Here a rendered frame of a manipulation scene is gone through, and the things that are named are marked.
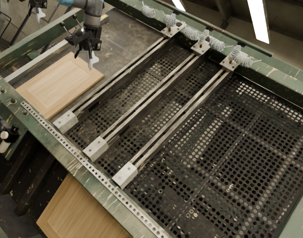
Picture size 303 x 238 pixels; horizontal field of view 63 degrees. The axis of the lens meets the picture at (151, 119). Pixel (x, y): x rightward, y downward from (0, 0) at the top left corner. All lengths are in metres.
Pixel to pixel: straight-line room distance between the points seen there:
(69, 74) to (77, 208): 0.91
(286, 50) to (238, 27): 1.35
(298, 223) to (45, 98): 1.59
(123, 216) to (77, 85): 0.94
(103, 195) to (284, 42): 5.98
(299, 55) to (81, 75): 5.46
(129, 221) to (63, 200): 0.63
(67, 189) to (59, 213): 0.16
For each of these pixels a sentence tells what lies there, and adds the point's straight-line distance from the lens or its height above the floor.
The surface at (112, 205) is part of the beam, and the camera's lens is 1.31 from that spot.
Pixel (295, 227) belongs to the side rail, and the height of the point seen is 1.25.
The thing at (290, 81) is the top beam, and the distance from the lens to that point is 1.77.
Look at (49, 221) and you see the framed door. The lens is 1.87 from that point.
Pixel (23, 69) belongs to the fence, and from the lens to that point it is 2.02.
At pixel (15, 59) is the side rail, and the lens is 2.24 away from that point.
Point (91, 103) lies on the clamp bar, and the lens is 1.60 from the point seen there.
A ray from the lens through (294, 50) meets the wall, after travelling 6.64.
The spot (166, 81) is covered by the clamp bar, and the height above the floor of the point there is 1.51.
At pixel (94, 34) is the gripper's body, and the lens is 1.29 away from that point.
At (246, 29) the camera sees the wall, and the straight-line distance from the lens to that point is 7.07.
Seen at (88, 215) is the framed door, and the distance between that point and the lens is 1.68.
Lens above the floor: 1.40
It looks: 5 degrees down
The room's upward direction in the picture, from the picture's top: 34 degrees clockwise
